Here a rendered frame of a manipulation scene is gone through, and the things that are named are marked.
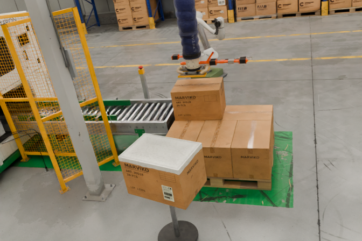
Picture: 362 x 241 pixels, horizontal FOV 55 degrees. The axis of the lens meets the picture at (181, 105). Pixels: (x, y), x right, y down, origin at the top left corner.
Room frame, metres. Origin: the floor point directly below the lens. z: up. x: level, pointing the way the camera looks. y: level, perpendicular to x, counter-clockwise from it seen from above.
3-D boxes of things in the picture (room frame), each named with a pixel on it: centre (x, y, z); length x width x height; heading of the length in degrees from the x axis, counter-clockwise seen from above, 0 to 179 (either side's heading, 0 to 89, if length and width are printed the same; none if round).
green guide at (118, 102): (4.90, 1.45, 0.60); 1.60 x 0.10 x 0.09; 70
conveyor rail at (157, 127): (4.22, 1.32, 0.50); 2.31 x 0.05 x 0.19; 70
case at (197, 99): (4.01, -0.24, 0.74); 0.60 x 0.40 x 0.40; 73
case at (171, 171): (2.53, 0.24, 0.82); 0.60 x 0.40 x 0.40; 56
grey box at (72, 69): (3.53, 1.12, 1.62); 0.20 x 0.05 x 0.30; 70
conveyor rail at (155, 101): (4.84, 1.10, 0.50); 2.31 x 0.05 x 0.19; 70
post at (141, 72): (4.80, 0.48, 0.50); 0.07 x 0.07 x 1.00; 70
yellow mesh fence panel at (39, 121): (3.80, 1.30, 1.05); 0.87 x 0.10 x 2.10; 122
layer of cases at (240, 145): (3.63, -0.42, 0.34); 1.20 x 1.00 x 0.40; 70
